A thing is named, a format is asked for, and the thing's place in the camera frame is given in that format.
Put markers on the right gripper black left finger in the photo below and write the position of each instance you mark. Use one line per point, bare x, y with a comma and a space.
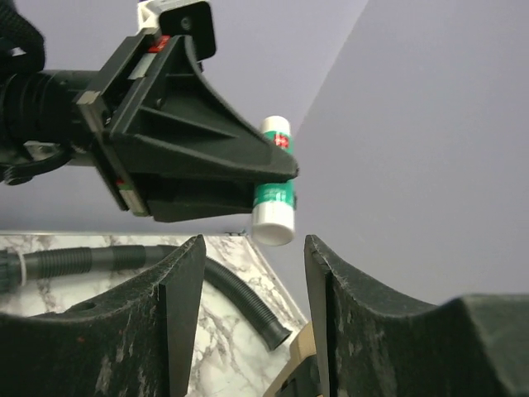
134, 340

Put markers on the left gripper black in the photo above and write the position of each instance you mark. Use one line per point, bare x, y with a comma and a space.
154, 115

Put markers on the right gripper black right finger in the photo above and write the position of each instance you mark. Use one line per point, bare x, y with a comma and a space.
372, 340

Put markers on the green white glue stick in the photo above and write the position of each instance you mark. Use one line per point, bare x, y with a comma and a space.
273, 216

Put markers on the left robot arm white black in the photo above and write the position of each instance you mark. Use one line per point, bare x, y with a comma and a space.
41, 127

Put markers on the tan plastic toolbox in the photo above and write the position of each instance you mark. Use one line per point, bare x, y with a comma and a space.
300, 375

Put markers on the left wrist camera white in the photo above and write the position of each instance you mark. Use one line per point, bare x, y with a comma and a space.
173, 18

